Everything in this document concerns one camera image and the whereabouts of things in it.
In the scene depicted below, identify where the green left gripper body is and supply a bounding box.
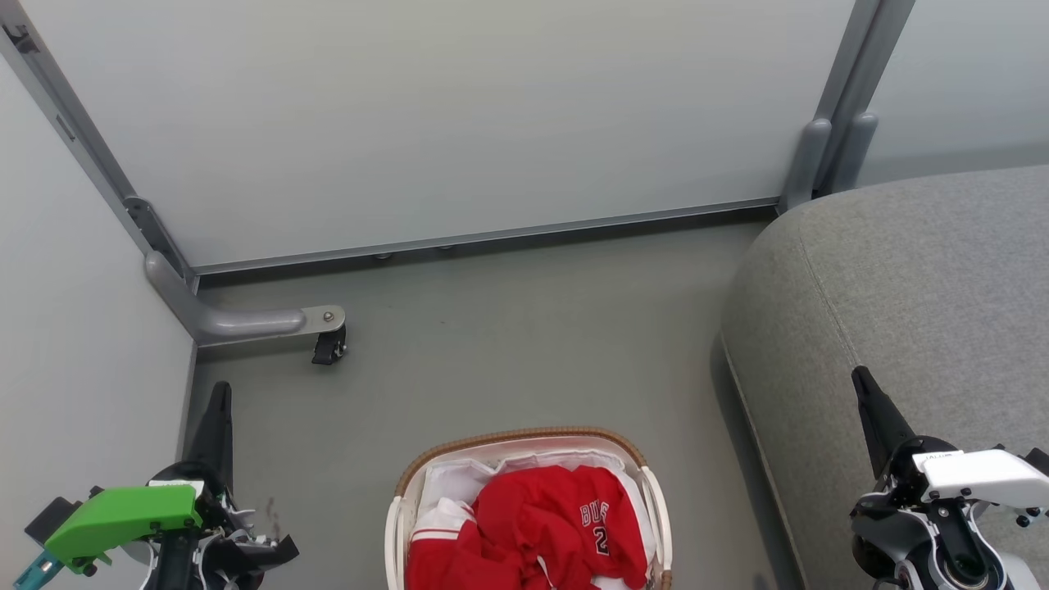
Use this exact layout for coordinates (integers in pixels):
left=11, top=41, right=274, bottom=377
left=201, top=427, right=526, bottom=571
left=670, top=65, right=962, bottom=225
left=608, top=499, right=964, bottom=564
left=45, top=461, right=300, bottom=576

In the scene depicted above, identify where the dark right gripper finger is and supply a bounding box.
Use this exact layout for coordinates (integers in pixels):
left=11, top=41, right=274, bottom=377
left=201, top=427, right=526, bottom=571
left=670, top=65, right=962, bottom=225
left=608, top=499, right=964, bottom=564
left=851, top=365, right=916, bottom=480

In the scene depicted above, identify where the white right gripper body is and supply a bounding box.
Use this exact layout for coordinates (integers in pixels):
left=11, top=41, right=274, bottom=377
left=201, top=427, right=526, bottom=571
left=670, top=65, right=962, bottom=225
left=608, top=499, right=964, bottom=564
left=877, top=436, right=1049, bottom=511

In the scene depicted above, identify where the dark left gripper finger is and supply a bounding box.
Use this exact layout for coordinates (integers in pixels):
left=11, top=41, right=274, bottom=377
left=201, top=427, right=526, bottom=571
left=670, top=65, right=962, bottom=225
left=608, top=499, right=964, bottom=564
left=182, top=381, right=235, bottom=494

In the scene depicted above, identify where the red garment with white trim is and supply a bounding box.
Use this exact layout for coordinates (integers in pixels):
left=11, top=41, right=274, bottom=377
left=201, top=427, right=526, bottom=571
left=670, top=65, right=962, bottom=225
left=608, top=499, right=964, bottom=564
left=406, top=498, right=529, bottom=590

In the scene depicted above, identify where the red Bulls jersey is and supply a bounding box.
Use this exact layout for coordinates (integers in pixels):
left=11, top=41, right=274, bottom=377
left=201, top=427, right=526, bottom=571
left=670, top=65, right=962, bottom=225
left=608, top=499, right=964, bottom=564
left=474, top=465, right=650, bottom=590

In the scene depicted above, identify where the grey fabric sofa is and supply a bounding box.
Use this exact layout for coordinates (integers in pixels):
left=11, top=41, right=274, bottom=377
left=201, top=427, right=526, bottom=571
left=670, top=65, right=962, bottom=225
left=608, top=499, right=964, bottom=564
left=720, top=164, right=1049, bottom=590

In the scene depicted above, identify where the grey partition support leg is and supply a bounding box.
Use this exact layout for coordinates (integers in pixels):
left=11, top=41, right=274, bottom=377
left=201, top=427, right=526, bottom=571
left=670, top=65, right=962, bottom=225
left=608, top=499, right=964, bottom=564
left=145, top=250, right=347, bottom=347

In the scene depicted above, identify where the black caster wheel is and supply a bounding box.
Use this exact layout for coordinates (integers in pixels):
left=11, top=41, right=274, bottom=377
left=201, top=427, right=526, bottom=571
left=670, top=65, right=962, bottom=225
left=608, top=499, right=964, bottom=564
left=311, top=325, right=349, bottom=366

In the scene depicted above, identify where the white laundry basket brown rim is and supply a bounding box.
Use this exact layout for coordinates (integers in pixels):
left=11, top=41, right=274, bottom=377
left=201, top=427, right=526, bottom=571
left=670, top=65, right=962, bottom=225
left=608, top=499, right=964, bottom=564
left=384, top=426, right=675, bottom=590

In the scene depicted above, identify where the white basket liner cloth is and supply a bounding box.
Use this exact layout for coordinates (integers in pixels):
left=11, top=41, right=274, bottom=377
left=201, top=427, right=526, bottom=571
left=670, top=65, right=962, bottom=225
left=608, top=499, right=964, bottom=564
left=412, top=448, right=659, bottom=590

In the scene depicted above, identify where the grey partition bottom rail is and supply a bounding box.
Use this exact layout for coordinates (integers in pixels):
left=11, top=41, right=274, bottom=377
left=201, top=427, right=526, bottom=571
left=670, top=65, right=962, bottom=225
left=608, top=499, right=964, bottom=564
left=191, top=197, right=781, bottom=276

